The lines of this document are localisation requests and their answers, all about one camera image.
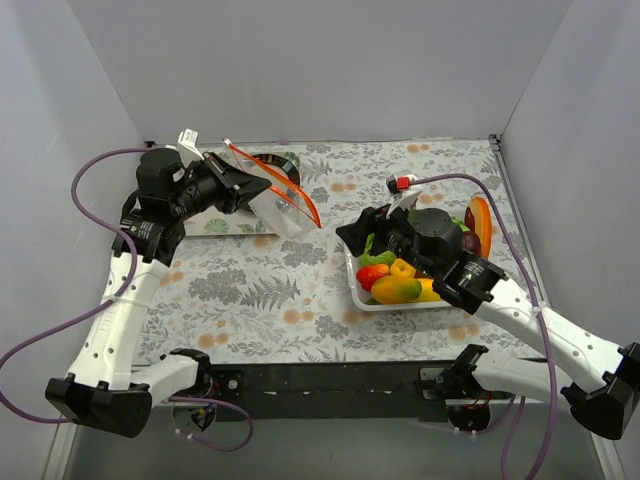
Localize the yellow green mango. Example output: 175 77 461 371
371 275 422 304

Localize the clear zip bag orange zipper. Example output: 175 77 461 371
223 139 322 239

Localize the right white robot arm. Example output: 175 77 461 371
336 206 639 440

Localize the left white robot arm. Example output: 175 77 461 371
45 148 271 438

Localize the green lettuce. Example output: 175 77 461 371
451 216 471 233

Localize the dark purple eggplant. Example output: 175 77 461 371
462 231 482 255

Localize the green starfruit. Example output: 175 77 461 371
359 234 396 267

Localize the orange papaya slice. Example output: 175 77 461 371
464 196 493 259

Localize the floral serving tray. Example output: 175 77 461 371
184 151 302 238

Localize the white plastic basket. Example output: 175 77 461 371
343 246 451 312

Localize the striped rim ceramic plate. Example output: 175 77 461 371
254 153 301 186

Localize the floral tablecloth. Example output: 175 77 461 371
134 139 531 366

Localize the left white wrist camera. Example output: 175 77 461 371
176 129 204 167

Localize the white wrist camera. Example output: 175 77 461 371
176 129 204 167
386 171 422 218

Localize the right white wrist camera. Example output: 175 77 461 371
386 171 422 218

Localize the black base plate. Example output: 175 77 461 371
154 359 496 424

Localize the aluminium frame rail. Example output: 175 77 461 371
42 423 83 480

